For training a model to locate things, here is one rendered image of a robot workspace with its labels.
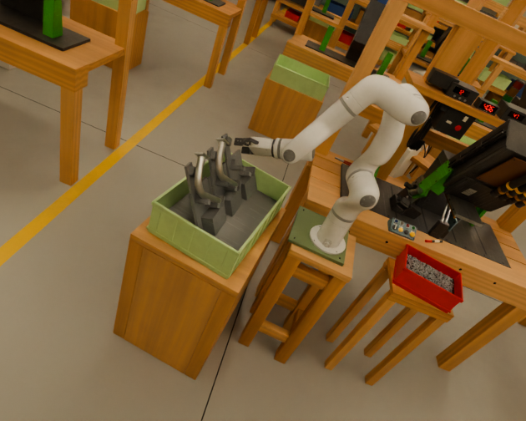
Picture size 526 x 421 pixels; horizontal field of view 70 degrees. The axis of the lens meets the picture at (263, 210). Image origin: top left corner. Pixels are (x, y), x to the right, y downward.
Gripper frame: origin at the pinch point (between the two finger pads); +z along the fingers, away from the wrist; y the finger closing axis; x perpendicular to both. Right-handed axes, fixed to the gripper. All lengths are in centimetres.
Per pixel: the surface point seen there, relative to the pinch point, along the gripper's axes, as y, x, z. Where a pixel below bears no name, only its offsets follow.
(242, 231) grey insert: -21.4, 33.3, -0.2
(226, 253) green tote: 1.2, 45.8, -3.7
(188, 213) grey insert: -9.8, 30.0, 22.8
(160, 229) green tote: 2.4, 40.2, 27.2
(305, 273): -44, 46, -28
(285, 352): -88, 92, -16
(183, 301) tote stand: -18, 69, 20
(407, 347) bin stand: -93, 75, -82
